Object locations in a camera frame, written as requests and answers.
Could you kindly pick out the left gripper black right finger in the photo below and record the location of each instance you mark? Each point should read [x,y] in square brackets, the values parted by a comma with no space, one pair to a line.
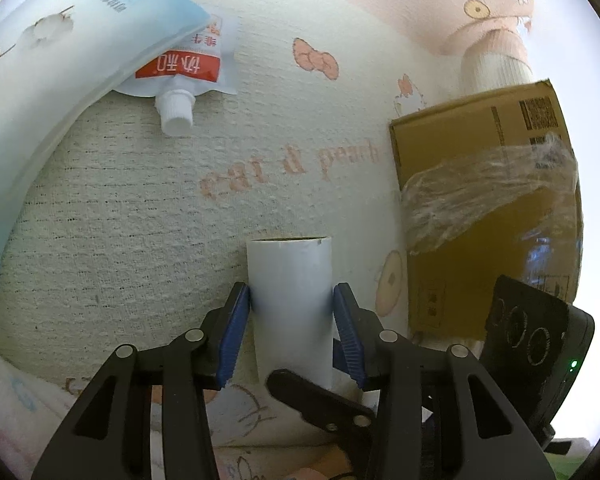
[440,415]

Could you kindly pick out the pink cartoon mat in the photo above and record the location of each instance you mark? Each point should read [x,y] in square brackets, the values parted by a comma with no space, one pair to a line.
[129,236]

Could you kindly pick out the white paper roll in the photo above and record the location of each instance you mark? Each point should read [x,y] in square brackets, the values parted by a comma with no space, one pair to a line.
[290,281]

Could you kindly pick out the brown cardboard box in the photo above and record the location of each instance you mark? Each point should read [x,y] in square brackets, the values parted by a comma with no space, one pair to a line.
[450,289]

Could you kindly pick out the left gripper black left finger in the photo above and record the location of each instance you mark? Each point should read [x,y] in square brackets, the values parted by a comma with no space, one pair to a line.
[106,434]

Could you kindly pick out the floral pink cloth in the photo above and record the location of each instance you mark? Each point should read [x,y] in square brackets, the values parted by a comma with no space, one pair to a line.
[31,410]

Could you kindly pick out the white red spout pouch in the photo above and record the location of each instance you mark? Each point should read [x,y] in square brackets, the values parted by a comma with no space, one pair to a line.
[200,63]

